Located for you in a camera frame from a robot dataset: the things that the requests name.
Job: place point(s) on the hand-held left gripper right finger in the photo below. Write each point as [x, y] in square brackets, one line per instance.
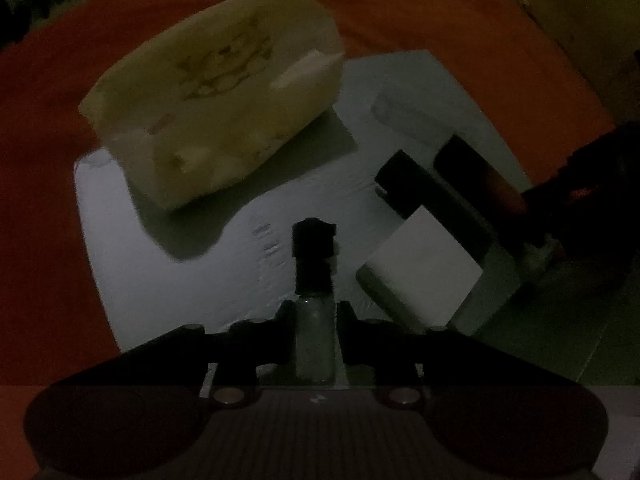
[345, 325]

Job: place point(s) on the white paper sheet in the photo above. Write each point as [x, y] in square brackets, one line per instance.
[200, 270]

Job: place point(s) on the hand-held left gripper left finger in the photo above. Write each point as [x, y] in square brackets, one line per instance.
[286, 325]

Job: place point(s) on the yellow board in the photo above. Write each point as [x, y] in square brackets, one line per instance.
[575, 5]

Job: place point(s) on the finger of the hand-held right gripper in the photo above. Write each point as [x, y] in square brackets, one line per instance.
[480, 180]
[440, 195]

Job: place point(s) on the small bottle with black cap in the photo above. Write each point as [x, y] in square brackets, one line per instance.
[314, 310]

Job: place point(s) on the small white box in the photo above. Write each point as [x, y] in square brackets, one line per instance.
[420, 270]

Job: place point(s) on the orange cloth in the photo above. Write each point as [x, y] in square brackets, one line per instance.
[50, 210]

